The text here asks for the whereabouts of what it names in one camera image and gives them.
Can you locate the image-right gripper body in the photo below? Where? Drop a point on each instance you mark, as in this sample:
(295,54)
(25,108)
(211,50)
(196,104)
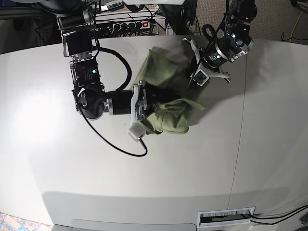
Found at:
(210,60)

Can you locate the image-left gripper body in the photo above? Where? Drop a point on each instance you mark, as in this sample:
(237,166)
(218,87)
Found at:
(129,102)

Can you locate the white shelf with equipment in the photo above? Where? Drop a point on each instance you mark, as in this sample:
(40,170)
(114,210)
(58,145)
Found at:
(148,13)

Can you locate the black power strip red switch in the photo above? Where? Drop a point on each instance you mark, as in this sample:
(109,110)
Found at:
(131,26)

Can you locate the green T-shirt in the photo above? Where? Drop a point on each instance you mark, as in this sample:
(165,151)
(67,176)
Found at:
(170,103)

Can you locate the black camera cable image-left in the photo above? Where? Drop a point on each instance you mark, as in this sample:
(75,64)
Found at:
(119,89)

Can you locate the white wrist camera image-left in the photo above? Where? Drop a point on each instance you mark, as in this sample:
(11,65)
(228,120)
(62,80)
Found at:
(136,131)

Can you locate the white cable grommet tray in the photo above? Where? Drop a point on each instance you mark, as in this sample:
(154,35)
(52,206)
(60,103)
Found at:
(223,218)

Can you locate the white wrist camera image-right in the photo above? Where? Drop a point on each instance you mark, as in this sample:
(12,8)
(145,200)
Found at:
(200,77)

